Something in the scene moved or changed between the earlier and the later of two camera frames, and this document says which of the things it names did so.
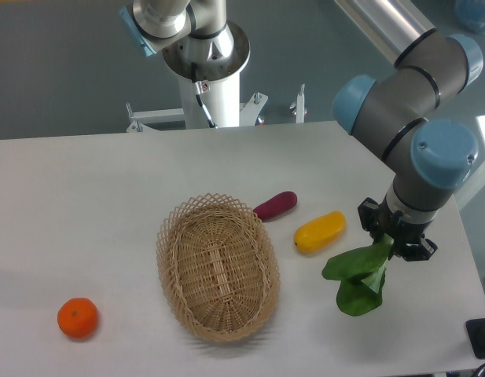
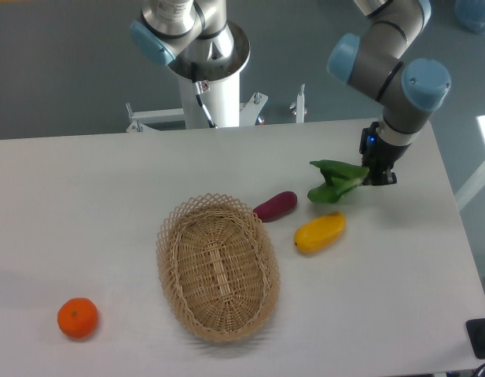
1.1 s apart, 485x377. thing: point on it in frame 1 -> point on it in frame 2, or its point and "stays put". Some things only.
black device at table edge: x=480 y=332 stays put
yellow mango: x=318 y=230 stays put
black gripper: x=403 y=233 -> x=380 y=155
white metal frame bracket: x=249 y=111 stays put
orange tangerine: x=78 y=317 stays put
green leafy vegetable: x=361 y=272 -> x=339 y=177
